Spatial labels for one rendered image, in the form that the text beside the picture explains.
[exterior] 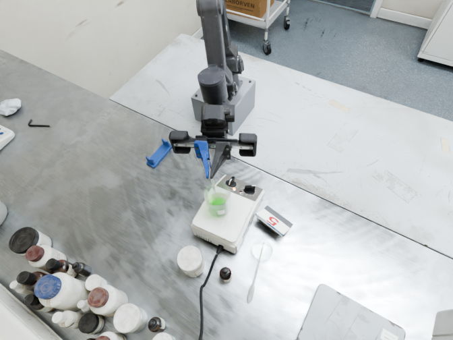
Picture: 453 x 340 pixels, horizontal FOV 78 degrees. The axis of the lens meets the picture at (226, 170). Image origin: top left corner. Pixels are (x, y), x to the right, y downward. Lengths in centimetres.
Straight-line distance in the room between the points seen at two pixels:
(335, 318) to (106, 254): 59
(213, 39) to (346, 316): 68
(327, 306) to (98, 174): 75
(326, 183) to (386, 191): 17
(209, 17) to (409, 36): 287
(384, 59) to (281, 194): 232
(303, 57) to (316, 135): 189
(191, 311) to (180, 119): 62
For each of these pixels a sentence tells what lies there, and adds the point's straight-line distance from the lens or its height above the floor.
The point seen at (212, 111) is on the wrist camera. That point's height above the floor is 124.
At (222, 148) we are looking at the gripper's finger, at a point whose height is 118.
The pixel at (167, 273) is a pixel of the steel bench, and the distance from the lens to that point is 78.
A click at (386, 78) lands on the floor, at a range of 281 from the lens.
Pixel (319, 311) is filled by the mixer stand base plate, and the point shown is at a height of 91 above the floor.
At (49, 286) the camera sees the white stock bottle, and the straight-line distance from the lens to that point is 74.
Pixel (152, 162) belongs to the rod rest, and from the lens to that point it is 91.
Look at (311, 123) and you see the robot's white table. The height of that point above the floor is 90.
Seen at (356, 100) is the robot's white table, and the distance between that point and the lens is 114.
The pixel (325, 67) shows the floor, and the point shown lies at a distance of 277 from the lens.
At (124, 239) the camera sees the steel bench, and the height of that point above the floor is 90.
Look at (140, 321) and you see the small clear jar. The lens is 73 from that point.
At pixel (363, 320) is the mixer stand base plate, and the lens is 78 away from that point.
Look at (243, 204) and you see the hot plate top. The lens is 72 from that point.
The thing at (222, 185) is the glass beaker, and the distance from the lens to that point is 67.
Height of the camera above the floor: 164
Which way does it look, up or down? 58 degrees down
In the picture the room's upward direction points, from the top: 5 degrees counter-clockwise
